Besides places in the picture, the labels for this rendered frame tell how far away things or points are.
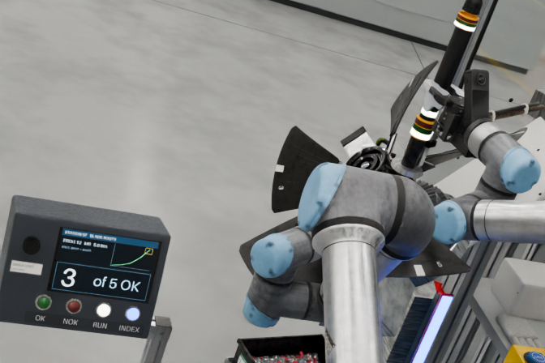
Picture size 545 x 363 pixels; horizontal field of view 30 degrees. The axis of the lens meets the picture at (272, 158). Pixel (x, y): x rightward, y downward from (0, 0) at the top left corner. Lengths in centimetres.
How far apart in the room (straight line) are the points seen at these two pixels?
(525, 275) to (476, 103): 79
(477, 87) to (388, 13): 579
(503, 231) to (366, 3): 604
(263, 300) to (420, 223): 42
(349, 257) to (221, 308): 234
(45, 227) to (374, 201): 53
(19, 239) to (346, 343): 56
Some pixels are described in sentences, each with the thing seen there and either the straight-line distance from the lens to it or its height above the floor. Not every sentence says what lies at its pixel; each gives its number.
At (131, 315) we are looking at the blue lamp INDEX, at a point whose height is 112.
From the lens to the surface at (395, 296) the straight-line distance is 232.
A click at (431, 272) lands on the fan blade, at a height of 118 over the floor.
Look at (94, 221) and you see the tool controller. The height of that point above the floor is 125.
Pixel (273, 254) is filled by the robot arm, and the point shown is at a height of 120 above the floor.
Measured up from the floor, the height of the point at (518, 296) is 93.
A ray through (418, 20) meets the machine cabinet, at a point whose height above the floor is 18.
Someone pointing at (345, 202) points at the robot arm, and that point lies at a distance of 159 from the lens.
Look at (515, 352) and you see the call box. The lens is 218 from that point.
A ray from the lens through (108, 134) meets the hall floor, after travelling 490.
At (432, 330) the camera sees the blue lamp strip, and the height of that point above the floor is 111.
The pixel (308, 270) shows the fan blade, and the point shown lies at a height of 99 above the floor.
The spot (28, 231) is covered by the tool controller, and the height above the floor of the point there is 123.
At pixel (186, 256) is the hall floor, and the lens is 411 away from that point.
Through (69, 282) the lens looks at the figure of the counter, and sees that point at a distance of 172.
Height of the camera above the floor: 211
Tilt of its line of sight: 24 degrees down
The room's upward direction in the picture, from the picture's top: 19 degrees clockwise
